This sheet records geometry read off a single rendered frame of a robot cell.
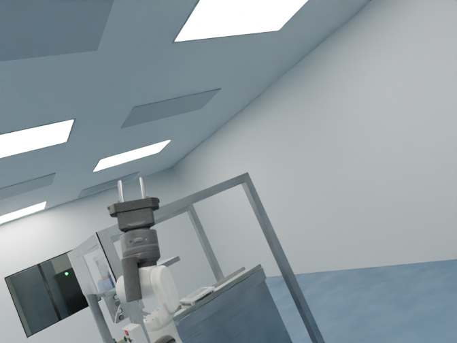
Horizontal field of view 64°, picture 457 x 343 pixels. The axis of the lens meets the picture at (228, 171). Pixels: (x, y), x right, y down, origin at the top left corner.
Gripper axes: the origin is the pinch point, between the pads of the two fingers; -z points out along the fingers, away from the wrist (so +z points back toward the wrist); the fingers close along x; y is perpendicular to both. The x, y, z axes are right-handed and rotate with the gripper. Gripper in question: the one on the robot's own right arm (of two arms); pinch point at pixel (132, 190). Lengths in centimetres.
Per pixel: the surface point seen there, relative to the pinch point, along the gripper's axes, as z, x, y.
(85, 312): 25, 153, 674
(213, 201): -138, -125, 648
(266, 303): 53, -89, 248
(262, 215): -13, -79, 163
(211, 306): 43, -37, 223
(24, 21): -126, 46, 81
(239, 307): 50, -61, 237
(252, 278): 29, -79, 239
